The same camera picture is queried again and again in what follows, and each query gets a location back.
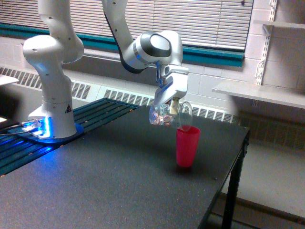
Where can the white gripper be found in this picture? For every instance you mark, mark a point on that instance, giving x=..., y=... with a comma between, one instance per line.
x=173, y=85

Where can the clear glass measuring cup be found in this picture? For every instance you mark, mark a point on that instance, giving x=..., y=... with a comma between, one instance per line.
x=160, y=115

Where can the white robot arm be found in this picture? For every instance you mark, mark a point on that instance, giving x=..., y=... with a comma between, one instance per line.
x=48, y=53

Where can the pink plastic cup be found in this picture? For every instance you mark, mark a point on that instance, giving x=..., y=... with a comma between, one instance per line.
x=186, y=146

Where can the white baseboard radiator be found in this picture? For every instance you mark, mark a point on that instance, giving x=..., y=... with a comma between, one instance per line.
x=89, y=92

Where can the white window blinds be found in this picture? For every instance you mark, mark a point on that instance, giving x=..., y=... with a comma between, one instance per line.
x=204, y=23

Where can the black table leg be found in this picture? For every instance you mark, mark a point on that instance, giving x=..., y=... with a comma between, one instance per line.
x=234, y=185

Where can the white object at left edge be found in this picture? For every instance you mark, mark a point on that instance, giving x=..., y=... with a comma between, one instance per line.
x=5, y=80

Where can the lower white wall shelf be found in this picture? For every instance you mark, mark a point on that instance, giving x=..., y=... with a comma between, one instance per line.
x=262, y=93

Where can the white wall shelf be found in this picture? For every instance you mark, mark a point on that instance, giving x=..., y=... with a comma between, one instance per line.
x=262, y=93
x=279, y=24

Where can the white shelf bracket rail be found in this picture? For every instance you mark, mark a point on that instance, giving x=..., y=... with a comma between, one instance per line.
x=267, y=27

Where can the upper white wall shelf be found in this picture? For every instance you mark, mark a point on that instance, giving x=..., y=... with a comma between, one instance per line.
x=279, y=24

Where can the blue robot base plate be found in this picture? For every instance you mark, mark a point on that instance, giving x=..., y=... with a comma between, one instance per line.
x=53, y=141

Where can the blue slatted rail platform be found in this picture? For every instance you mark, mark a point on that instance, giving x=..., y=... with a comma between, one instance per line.
x=16, y=151

